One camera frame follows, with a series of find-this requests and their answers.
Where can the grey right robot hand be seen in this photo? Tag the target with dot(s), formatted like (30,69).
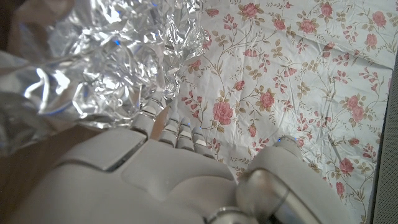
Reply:
(161,183)

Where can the aluminum foil sheet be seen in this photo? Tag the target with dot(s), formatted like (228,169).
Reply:
(109,62)

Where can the floral backdrop cloth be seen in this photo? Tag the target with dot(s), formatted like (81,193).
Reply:
(280,77)

